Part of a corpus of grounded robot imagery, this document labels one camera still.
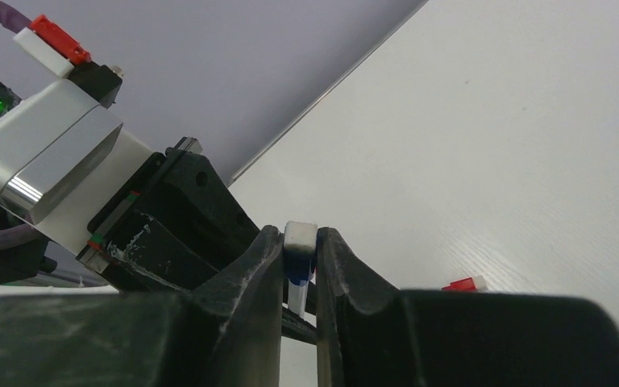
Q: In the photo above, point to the white blue marker pen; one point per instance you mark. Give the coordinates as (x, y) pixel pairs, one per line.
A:
(297, 297)

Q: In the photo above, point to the red pen cap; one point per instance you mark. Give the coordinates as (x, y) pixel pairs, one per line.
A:
(467, 285)

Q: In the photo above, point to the blue pen cap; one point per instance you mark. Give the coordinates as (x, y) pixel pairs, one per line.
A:
(299, 252)

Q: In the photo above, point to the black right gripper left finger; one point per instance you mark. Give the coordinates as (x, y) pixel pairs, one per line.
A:
(225, 333)

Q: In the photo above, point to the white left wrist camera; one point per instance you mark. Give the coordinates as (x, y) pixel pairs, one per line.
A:
(63, 152)

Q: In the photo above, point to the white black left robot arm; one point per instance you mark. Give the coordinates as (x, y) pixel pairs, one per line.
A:
(140, 219)

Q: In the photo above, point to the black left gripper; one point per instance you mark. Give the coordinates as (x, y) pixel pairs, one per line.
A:
(171, 226)

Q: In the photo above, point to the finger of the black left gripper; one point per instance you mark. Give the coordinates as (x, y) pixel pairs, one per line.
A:
(295, 327)

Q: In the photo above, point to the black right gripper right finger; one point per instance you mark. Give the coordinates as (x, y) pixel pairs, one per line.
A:
(371, 333)

